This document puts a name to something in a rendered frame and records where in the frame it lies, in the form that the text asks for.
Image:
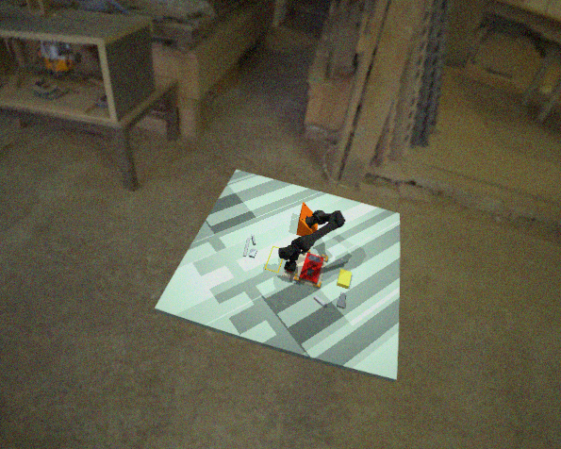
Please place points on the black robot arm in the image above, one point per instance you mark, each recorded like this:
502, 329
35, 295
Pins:
335, 220

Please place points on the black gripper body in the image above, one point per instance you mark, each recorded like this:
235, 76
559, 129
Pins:
291, 265

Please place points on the yellow rectangular block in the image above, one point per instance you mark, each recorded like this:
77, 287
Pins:
344, 278

